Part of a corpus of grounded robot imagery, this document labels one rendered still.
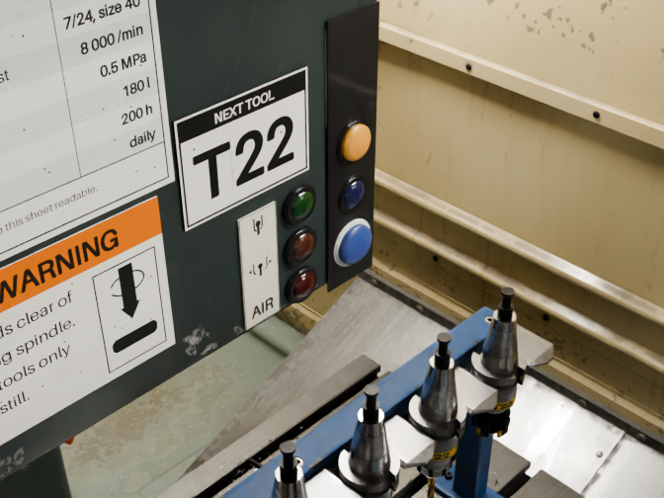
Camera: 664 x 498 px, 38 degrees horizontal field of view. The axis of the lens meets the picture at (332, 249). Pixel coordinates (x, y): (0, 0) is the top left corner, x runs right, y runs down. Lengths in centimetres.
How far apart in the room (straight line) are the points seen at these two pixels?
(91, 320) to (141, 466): 139
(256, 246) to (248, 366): 150
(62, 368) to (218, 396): 149
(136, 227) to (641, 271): 104
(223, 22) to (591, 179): 99
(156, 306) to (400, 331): 125
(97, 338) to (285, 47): 19
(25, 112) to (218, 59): 12
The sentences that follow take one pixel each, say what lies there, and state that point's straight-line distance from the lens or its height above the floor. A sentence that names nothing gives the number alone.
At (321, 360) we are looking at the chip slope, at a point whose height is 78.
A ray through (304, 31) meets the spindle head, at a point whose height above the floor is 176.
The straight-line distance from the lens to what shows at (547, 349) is 120.
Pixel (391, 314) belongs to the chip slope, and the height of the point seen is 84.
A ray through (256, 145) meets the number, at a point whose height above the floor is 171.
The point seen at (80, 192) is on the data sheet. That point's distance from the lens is 51.
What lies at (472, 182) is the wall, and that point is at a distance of 159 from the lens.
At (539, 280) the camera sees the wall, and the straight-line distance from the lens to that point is 159.
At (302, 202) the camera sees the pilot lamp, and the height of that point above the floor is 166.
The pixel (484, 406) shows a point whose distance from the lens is 111.
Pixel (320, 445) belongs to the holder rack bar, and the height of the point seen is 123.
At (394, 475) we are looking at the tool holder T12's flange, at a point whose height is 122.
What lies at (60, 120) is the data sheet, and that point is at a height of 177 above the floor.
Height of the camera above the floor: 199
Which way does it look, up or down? 35 degrees down
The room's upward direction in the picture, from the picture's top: straight up
